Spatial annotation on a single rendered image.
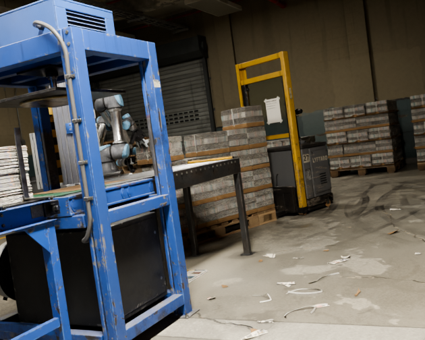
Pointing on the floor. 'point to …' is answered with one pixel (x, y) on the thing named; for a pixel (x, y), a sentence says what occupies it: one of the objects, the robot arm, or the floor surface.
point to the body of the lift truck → (309, 162)
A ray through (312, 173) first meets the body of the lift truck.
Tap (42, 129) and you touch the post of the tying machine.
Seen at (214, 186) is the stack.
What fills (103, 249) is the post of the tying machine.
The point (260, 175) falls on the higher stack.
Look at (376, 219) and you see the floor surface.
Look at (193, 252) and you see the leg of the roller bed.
